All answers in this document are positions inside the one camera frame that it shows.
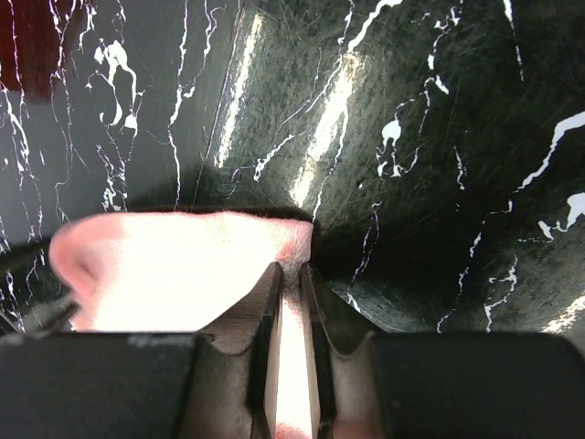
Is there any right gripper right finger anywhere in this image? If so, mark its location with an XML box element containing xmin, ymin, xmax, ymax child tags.
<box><xmin>301</xmin><ymin>265</ymin><xmax>584</xmax><ymax>438</ymax></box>

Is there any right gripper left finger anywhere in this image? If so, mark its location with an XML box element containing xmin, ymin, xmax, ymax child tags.
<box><xmin>1</xmin><ymin>263</ymin><xmax>282</xmax><ymax>438</ymax></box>

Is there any pink cloth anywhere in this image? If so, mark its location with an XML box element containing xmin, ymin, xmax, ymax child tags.
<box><xmin>49</xmin><ymin>211</ymin><xmax>314</xmax><ymax>438</ymax></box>

